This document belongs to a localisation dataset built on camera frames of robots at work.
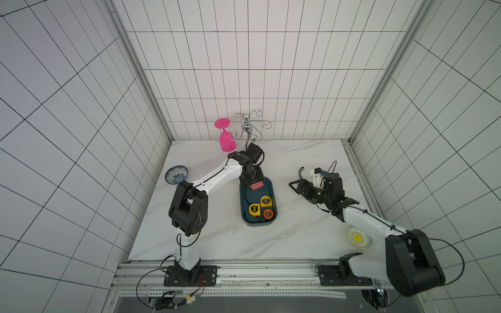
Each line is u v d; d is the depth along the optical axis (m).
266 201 0.90
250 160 0.66
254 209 0.88
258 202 0.90
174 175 1.01
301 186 0.77
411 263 0.41
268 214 0.85
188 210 0.49
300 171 1.06
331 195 0.67
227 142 0.95
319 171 0.81
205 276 0.73
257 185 0.87
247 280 0.73
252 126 0.88
